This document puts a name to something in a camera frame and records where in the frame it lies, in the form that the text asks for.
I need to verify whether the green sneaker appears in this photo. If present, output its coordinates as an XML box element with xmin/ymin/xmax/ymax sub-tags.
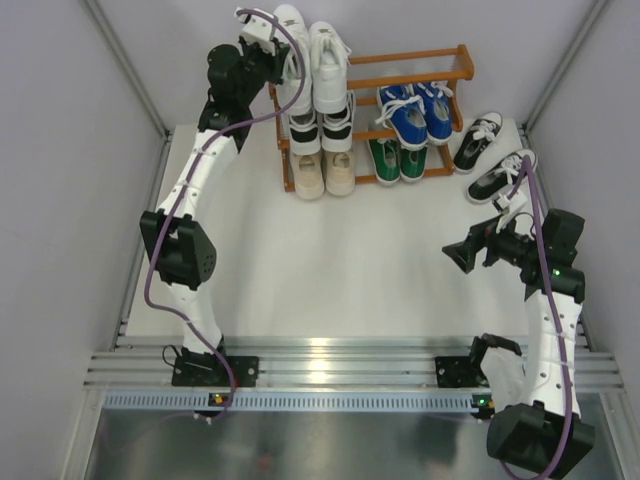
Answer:
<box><xmin>400</xmin><ymin>146</ymin><xmax>428</xmax><ymax>183</ymax></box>
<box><xmin>367</xmin><ymin>137</ymin><xmax>400</xmax><ymax>186</ymax></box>

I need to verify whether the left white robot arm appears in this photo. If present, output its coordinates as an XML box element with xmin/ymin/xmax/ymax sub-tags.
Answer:
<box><xmin>139</xmin><ymin>40</ymin><xmax>293</xmax><ymax>386</ymax></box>

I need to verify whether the aluminium frame post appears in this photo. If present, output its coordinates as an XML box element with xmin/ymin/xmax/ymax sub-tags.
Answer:
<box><xmin>77</xmin><ymin>0</ymin><xmax>174</xmax><ymax>141</ymax></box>
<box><xmin>519</xmin><ymin>0</ymin><xmax>611</xmax><ymax>140</ymax></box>

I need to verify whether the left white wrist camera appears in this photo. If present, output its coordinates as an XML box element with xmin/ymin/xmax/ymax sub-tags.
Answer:
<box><xmin>235</xmin><ymin>8</ymin><xmax>278</xmax><ymax>56</ymax></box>

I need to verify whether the perforated cable duct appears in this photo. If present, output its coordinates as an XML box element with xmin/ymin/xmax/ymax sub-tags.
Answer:
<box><xmin>103</xmin><ymin>390</ymin><xmax>493</xmax><ymax>413</ymax></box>

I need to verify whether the black white-striped sneaker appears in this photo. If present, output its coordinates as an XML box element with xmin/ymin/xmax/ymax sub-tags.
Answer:
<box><xmin>288</xmin><ymin>108</ymin><xmax>321</xmax><ymax>156</ymax></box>
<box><xmin>321</xmin><ymin>90</ymin><xmax>355</xmax><ymax>153</ymax></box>

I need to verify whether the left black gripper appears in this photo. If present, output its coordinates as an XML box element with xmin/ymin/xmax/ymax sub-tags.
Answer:
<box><xmin>237</xmin><ymin>36</ymin><xmax>290</xmax><ymax>108</ymax></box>

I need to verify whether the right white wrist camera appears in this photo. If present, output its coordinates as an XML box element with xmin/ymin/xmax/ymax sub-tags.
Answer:
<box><xmin>492</xmin><ymin>192</ymin><xmax>528</xmax><ymax>217</ymax></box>

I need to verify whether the black canvas sneaker far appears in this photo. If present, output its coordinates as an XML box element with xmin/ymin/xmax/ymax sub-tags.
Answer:
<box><xmin>453</xmin><ymin>112</ymin><xmax>503</xmax><ymax>174</ymax></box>

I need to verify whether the right aluminium frame post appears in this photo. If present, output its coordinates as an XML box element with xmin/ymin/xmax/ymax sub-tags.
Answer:
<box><xmin>519</xmin><ymin>0</ymin><xmax>611</xmax><ymax>140</ymax></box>

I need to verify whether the black canvas sneaker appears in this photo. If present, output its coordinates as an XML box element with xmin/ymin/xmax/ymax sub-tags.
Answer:
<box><xmin>453</xmin><ymin>112</ymin><xmax>503</xmax><ymax>174</ymax></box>
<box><xmin>466</xmin><ymin>149</ymin><xmax>537</xmax><ymax>204</ymax></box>

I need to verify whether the white sneaker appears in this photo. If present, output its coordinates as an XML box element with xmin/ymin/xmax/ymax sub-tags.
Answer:
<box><xmin>273</xmin><ymin>4</ymin><xmax>312</xmax><ymax>116</ymax></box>
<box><xmin>309</xmin><ymin>21</ymin><xmax>351</xmax><ymax>115</ymax></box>

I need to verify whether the black canvas sneaker near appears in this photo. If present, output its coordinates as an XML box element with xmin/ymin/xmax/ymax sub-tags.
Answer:
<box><xmin>466</xmin><ymin>149</ymin><xmax>537</xmax><ymax>204</ymax></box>

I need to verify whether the aluminium rail base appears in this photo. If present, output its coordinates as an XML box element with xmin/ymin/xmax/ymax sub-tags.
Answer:
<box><xmin>82</xmin><ymin>334</ymin><xmax>624</xmax><ymax>396</ymax></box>

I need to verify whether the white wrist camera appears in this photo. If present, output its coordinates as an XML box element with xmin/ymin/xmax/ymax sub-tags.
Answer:
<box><xmin>235</xmin><ymin>8</ymin><xmax>278</xmax><ymax>56</ymax></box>
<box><xmin>492</xmin><ymin>192</ymin><xmax>528</xmax><ymax>217</ymax></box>

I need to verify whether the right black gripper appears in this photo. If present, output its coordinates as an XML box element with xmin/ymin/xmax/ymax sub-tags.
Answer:
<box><xmin>444</xmin><ymin>210</ymin><xmax>543</xmax><ymax>273</ymax></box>

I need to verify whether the left aluminium frame post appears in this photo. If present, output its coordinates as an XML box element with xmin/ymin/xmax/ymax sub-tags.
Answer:
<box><xmin>77</xmin><ymin>0</ymin><xmax>174</xmax><ymax>141</ymax></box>

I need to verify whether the orange wooden shoe shelf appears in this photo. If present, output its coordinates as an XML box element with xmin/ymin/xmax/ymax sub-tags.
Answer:
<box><xmin>275</xmin><ymin>44</ymin><xmax>475</xmax><ymax>193</ymax></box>

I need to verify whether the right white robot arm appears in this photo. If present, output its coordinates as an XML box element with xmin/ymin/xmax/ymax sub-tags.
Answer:
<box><xmin>442</xmin><ymin>209</ymin><xmax>596</xmax><ymax>479</ymax></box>

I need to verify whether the beige sneaker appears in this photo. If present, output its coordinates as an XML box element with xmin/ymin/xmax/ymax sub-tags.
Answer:
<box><xmin>325</xmin><ymin>150</ymin><xmax>356</xmax><ymax>197</ymax></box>
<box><xmin>290</xmin><ymin>152</ymin><xmax>325</xmax><ymax>201</ymax></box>

